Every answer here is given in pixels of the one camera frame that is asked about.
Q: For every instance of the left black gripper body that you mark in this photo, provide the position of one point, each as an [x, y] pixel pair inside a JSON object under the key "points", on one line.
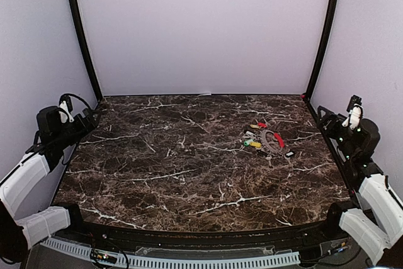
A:
{"points": [[81, 131]]}

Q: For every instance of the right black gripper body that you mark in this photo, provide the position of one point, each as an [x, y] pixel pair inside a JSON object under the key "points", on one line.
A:
{"points": [[332, 132]]}

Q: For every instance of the large keyring with red grip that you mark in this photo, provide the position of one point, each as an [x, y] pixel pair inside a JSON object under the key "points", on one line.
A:
{"points": [[272, 141]]}

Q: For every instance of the red key tag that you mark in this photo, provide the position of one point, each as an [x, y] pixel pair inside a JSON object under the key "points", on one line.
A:
{"points": [[258, 125]]}

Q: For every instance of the yellow key tag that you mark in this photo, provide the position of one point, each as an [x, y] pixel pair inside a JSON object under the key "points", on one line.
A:
{"points": [[255, 144]]}

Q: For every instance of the green key tag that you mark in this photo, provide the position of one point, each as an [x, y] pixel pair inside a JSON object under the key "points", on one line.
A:
{"points": [[248, 142]]}

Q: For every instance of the silver key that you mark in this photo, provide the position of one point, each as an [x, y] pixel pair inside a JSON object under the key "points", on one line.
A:
{"points": [[268, 158]]}

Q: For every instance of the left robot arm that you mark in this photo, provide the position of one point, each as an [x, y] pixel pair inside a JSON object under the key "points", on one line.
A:
{"points": [[57, 130]]}

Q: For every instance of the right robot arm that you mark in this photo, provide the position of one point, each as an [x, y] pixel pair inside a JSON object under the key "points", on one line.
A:
{"points": [[356, 138]]}

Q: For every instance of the small circuit board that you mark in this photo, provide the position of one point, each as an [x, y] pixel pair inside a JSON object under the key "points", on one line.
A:
{"points": [[102, 257]]}

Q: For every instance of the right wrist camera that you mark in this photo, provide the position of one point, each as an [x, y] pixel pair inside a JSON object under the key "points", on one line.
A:
{"points": [[355, 113]]}

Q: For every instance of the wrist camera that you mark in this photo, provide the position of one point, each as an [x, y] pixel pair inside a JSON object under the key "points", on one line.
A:
{"points": [[65, 103], [355, 113]]}

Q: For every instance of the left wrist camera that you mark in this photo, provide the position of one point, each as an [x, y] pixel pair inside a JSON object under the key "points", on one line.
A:
{"points": [[65, 103]]}

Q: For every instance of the black front rail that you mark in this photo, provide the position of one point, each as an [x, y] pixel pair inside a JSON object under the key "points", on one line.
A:
{"points": [[307, 236]]}

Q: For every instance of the white slotted cable duct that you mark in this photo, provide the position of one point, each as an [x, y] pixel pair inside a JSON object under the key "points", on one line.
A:
{"points": [[169, 258]]}

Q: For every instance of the right black frame post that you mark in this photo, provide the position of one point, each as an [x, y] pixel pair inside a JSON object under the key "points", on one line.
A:
{"points": [[321, 51]]}

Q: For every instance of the black frame post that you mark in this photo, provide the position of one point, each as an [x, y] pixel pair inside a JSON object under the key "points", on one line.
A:
{"points": [[83, 45], [321, 51]]}

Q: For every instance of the left black frame post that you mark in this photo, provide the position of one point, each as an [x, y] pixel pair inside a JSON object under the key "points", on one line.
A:
{"points": [[83, 45]]}

